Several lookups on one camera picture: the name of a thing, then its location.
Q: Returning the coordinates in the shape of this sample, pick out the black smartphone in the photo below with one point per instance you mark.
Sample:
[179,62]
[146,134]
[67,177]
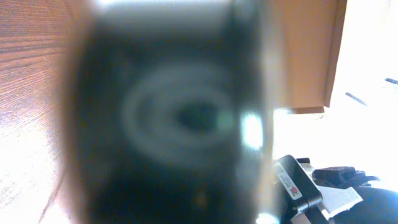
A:
[165,115]

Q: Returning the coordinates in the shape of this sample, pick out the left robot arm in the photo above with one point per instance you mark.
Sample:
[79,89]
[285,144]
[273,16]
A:
[332,195]

